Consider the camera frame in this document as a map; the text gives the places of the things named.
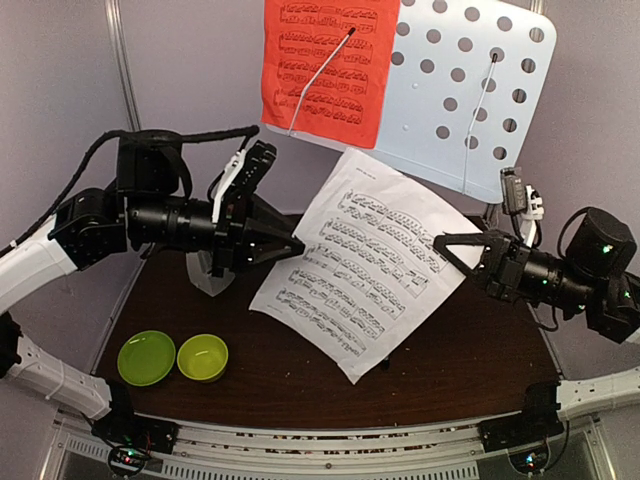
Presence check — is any right aluminium corner post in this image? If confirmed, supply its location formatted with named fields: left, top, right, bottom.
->
left=481, top=203, right=502, bottom=230

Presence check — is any grey metronome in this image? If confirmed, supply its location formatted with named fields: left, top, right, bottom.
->
left=186, top=251, right=235, bottom=298

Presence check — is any green plate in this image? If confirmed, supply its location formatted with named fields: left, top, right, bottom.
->
left=117, top=330, right=176, bottom=387

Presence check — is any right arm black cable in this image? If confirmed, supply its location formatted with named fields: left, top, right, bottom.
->
left=537, top=207, right=601, bottom=331

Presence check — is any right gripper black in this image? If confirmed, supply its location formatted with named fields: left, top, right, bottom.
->
left=433, top=229, right=597, bottom=315

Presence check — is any yellow-green bowl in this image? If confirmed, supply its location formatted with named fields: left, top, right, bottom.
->
left=176, top=334, right=229, bottom=383

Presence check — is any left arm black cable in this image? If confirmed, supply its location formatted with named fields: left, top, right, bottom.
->
left=0, top=124, right=261, bottom=259

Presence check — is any white perforated music stand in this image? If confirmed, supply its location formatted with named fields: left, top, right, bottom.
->
left=264, top=1, right=557, bottom=204

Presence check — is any left aluminium corner post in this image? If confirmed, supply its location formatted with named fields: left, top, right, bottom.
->
left=104, top=0, right=142, bottom=131

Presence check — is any white sheet music page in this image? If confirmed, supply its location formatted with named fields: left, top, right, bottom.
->
left=249, top=148, right=478, bottom=383

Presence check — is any aluminium front rail frame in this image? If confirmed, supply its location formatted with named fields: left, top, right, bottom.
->
left=49, top=394, right=601, bottom=480

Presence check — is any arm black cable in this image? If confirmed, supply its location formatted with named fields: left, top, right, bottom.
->
left=0, top=124, right=261, bottom=259
left=537, top=207, right=601, bottom=331

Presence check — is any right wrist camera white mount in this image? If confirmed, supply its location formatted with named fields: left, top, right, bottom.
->
left=500, top=167, right=544, bottom=248

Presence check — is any red sheet music page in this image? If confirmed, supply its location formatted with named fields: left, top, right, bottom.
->
left=261, top=0, right=400, bottom=149

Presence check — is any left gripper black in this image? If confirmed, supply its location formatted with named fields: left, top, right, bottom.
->
left=126, top=191, right=306, bottom=278

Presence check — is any aluminium corner post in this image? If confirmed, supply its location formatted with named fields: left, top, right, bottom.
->
left=104, top=0, right=142, bottom=131
left=481, top=203, right=502, bottom=230

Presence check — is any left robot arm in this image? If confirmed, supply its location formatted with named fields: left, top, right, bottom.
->
left=1, top=126, right=305, bottom=444

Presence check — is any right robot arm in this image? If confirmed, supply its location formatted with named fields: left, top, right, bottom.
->
left=434, top=207, right=639, bottom=442

